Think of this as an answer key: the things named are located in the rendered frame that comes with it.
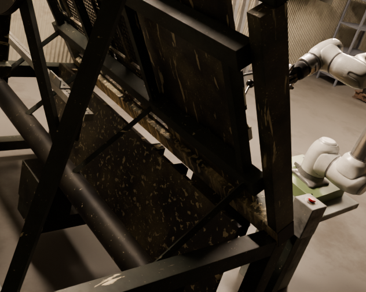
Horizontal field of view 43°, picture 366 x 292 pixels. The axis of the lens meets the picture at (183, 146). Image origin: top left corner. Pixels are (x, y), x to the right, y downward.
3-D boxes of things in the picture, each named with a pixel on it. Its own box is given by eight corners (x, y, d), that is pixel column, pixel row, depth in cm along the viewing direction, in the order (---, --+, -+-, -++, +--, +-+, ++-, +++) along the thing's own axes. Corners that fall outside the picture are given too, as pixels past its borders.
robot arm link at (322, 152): (310, 160, 284) (325, 130, 273) (333, 177, 273) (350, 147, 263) (295, 164, 273) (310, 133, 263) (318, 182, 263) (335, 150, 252)
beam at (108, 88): (278, 248, 216) (295, 234, 219) (277, 233, 208) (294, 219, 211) (75, 68, 358) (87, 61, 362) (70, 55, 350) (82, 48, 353)
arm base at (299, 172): (303, 163, 291) (307, 156, 288) (329, 185, 276) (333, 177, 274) (284, 166, 280) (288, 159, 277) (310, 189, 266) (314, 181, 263)
